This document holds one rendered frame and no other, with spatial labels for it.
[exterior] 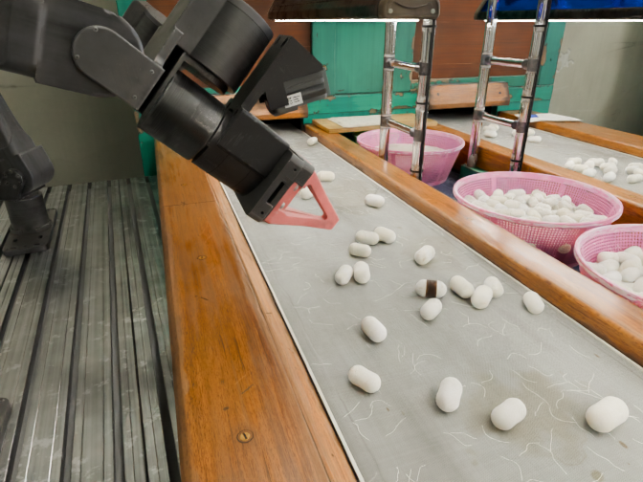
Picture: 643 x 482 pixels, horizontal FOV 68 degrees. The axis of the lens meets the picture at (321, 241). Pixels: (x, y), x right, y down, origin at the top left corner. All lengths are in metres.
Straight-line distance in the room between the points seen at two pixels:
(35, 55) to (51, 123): 1.87
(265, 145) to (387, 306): 0.25
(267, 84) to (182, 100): 0.07
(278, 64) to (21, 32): 0.18
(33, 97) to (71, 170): 0.31
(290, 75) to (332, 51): 1.03
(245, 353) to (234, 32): 0.27
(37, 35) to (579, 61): 3.21
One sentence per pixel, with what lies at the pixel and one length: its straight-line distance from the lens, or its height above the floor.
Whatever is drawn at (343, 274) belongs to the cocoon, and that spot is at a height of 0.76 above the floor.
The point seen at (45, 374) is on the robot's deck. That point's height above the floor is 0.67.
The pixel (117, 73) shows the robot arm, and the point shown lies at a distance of 0.37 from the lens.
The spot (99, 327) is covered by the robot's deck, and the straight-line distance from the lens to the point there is 0.70.
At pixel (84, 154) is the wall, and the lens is 2.26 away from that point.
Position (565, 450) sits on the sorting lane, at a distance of 0.44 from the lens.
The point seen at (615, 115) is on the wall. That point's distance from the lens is 3.79.
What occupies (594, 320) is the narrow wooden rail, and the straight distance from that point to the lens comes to 0.57.
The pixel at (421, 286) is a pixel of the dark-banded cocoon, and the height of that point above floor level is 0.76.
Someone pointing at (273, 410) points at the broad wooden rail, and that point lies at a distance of 0.39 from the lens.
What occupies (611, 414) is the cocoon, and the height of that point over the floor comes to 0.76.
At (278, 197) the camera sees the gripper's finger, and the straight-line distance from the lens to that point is 0.43.
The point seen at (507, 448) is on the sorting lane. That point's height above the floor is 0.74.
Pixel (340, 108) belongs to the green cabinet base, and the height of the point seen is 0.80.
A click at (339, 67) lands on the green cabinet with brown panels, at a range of 1.46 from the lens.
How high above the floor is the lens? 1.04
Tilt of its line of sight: 25 degrees down
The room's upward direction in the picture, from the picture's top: straight up
